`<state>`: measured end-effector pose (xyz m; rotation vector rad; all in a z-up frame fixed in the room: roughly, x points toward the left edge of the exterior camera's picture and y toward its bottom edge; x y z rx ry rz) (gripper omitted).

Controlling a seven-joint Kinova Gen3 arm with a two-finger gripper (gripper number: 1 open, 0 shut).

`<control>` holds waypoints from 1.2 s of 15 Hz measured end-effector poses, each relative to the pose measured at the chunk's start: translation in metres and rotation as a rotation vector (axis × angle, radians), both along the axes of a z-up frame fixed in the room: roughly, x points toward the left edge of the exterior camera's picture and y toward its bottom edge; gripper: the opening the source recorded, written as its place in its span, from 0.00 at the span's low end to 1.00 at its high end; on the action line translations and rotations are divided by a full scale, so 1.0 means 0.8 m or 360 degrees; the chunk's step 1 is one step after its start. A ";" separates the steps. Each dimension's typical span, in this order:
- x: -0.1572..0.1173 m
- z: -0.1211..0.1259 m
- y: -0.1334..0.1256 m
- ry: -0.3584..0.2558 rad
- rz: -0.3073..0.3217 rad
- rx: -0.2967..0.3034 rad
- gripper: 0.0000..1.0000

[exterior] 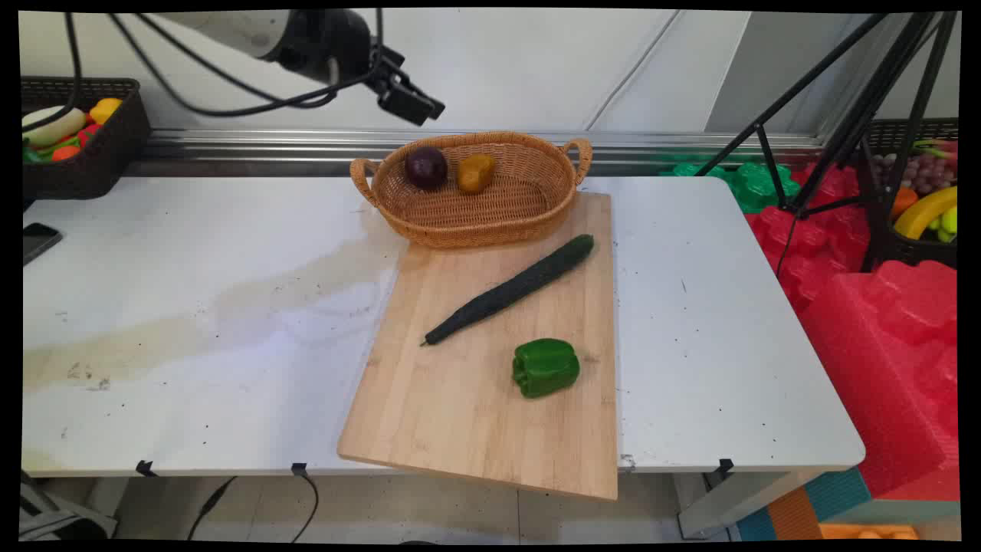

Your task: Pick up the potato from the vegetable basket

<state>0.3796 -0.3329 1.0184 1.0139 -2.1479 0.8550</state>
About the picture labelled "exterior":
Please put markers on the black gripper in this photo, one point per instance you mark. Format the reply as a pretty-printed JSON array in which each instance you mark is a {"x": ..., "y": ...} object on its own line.
[{"x": 326, "y": 46}]

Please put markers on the yellow-orange toy fruit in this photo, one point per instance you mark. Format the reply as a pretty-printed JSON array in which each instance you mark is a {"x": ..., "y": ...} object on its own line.
[{"x": 476, "y": 173}]

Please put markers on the dark purple toy onion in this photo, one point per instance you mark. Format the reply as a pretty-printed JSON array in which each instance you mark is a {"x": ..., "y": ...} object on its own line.
[{"x": 426, "y": 169}]

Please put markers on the yellow toy pepper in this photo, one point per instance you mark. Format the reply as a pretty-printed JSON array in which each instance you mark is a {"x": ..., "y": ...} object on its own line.
[{"x": 106, "y": 110}]

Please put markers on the black woven basket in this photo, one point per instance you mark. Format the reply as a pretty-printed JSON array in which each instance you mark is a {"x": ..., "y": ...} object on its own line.
[{"x": 115, "y": 153}]

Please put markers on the red toy vegetable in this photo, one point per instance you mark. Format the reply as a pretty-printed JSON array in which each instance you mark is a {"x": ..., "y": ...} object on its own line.
[{"x": 90, "y": 133}]

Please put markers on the orange toy vegetable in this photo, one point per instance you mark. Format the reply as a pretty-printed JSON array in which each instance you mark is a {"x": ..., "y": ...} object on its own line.
[{"x": 66, "y": 152}]

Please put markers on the pale toy melon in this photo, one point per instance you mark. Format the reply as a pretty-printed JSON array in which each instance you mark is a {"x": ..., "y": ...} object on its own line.
[{"x": 54, "y": 126}]

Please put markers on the dark green toy cucumber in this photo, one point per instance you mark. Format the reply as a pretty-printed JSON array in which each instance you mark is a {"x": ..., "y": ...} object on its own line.
[{"x": 513, "y": 287}]

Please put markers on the green toy vegetable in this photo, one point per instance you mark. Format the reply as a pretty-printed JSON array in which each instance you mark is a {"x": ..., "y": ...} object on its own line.
[{"x": 34, "y": 156}]

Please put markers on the black smartphone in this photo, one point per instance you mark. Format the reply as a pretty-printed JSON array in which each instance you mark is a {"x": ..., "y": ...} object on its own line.
[{"x": 38, "y": 241}]

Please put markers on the green toy bell pepper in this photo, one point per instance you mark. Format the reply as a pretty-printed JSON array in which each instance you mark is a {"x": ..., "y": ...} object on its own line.
[{"x": 546, "y": 368}]

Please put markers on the wooden cutting board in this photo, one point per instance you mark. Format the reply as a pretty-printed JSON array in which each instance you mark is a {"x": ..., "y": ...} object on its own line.
[{"x": 460, "y": 414}]

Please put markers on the black table clip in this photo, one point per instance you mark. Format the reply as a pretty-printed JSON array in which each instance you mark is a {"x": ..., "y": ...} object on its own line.
[
  {"x": 300, "y": 468},
  {"x": 144, "y": 468},
  {"x": 726, "y": 465}
]

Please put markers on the green foam mat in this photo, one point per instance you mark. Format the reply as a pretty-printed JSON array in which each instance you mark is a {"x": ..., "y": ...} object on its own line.
[{"x": 755, "y": 188}]

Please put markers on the red foam mat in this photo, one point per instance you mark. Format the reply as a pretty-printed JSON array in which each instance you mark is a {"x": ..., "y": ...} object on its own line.
[
  {"x": 881, "y": 368},
  {"x": 812, "y": 245}
]

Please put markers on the black tripod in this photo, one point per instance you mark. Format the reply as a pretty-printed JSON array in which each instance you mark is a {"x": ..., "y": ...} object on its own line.
[{"x": 858, "y": 123}]

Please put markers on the orange toy fruit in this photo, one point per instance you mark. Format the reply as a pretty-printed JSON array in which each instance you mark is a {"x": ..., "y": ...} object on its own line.
[{"x": 904, "y": 201}]

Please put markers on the purple toy grapes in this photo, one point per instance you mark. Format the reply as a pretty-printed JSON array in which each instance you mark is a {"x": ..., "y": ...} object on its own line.
[{"x": 923, "y": 172}]

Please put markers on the white table leg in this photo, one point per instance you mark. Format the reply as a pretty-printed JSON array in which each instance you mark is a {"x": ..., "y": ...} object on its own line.
[{"x": 736, "y": 502}]

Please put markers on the yellow toy banana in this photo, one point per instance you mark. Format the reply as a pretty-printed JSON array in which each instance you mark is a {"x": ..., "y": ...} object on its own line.
[{"x": 923, "y": 213}]

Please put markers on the yellow-green toy fruit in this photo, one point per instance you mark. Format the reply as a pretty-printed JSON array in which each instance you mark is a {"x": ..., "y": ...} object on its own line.
[{"x": 949, "y": 222}]

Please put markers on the orange foam mat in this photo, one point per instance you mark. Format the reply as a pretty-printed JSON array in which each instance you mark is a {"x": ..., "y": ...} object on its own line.
[{"x": 795, "y": 515}]

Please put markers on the teal foam mat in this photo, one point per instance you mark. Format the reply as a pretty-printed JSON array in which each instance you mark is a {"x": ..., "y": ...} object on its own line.
[{"x": 835, "y": 491}]

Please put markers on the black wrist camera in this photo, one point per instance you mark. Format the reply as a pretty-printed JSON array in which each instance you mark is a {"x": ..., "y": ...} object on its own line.
[{"x": 406, "y": 96}]

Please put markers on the metal wall rail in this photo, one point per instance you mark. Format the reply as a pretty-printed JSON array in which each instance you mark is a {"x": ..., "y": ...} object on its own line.
[{"x": 674, "y": 146}]

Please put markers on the grey metal frame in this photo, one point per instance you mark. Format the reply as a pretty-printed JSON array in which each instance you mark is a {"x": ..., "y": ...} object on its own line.
[{"x": 61, "y": 525}]

